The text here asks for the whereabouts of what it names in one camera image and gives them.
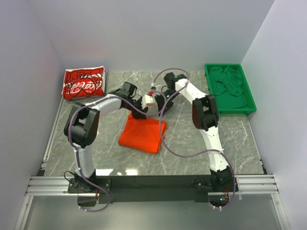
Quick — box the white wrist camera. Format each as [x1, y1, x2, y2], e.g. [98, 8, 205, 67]
[150, 83, 161, 93]
[141, 91, 156, 109]

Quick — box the green plastic bin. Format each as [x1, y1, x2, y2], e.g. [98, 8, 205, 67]
[204, 63, 257, 115]

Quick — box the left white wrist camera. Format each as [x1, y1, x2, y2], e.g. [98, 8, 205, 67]
[141, 91, 156, 109]

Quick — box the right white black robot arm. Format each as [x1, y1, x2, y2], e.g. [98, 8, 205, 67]
[158, 72, 236, 192]

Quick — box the orange t-shirt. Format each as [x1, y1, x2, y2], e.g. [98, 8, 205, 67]
[118, 114, 167, 154]

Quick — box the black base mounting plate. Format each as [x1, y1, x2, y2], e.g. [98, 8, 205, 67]
[68, 175, 233, 206]

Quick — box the aluminium rail frame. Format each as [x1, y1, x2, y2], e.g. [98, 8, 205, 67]
[16, 99, 290, 230]

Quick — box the green t-shirt in bin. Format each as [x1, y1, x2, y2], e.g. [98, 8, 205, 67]
[209, 66, 248, 109]

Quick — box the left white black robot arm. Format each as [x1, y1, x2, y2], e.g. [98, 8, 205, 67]
[64, 82, 148, 193]

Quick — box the red white printed folded t-shirt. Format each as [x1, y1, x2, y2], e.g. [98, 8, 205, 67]
[61, 66, 106, 101]

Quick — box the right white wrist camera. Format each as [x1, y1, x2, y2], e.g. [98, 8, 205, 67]
[150, 83, 161, 93]

